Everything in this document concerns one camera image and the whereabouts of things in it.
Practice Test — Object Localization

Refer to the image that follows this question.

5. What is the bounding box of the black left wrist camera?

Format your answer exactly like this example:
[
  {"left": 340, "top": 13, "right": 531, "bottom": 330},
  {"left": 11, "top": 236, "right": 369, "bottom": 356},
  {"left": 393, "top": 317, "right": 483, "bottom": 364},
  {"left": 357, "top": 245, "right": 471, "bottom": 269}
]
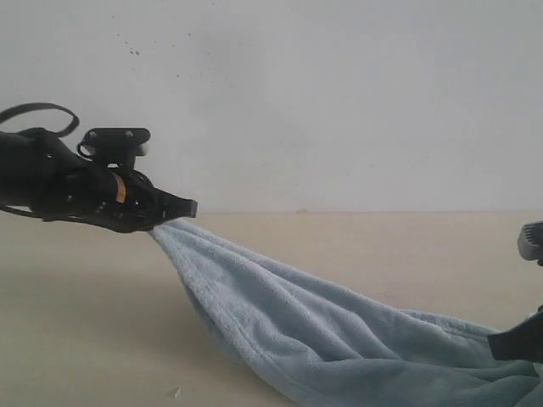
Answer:
[{"left": 76, "top": 127, "right": 151, "bottom": 170}]

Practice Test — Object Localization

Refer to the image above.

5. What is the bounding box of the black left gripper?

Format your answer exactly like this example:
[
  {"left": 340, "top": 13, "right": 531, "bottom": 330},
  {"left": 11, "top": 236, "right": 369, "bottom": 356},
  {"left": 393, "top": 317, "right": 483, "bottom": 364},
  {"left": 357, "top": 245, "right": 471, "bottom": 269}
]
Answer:
[{"left": 40, "top": 168, "right": 198, "bottom": 233}]

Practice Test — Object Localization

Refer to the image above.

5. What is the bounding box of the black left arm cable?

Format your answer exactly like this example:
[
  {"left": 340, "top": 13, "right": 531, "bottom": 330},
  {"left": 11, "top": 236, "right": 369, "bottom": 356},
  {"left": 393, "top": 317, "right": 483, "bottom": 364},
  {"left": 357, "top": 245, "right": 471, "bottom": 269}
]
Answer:
[{"left": 0, "top": 101, "right": 81, "bottom": 139}]

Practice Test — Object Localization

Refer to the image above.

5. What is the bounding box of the light blue fluffy towel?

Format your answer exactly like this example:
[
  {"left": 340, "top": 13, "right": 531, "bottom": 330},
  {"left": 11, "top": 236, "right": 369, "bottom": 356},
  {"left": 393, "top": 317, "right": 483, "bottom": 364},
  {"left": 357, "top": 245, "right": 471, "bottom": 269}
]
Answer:
[{"left": 151, "top": 220, "right": 542, "bottom": 406}]

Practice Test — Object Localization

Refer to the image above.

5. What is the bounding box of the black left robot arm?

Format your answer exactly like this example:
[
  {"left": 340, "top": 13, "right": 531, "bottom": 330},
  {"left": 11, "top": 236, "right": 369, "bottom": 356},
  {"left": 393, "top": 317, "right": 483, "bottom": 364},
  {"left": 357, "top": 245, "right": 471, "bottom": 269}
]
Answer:
[{"left": 1, "top": 127, "right": 198, "bottom": 233}]

